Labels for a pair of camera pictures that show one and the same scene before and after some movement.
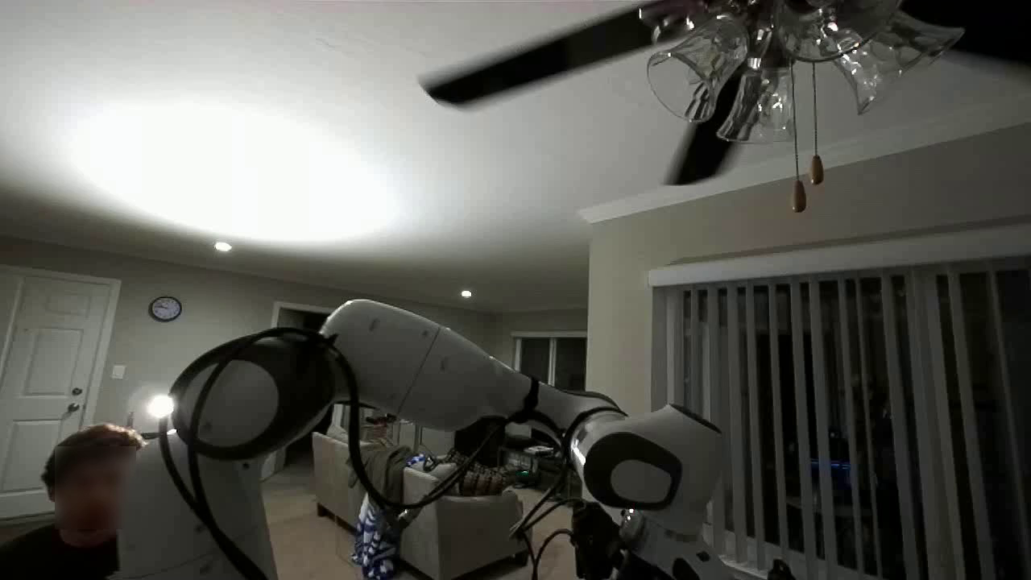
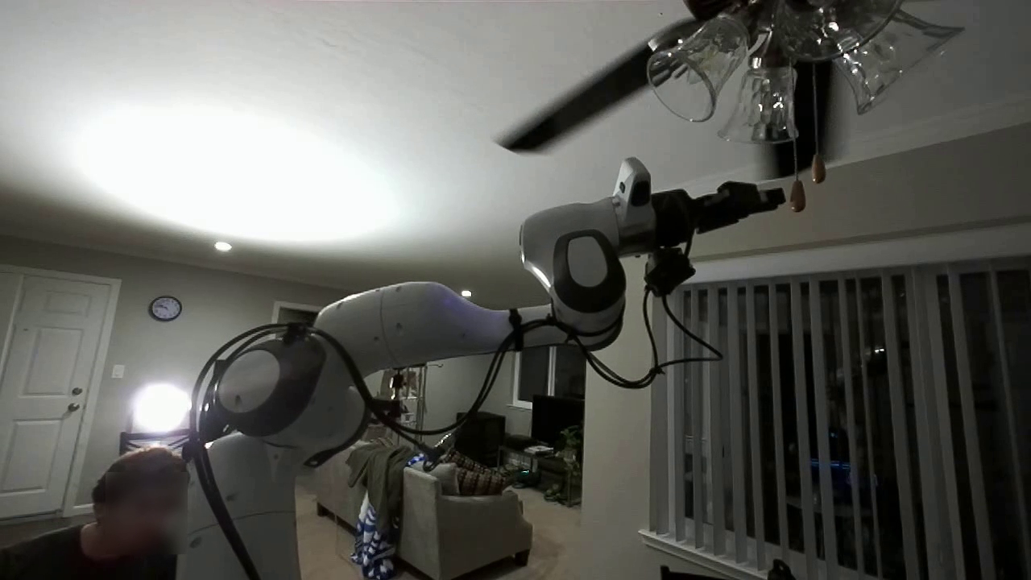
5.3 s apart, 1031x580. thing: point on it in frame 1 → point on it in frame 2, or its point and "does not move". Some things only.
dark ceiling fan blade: [539, 57] → [598, 91]
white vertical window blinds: [873, 414] does not move
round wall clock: [165, 307] does not move
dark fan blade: [703, 150] → [810, 115]
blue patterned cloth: [375, 551] does not move
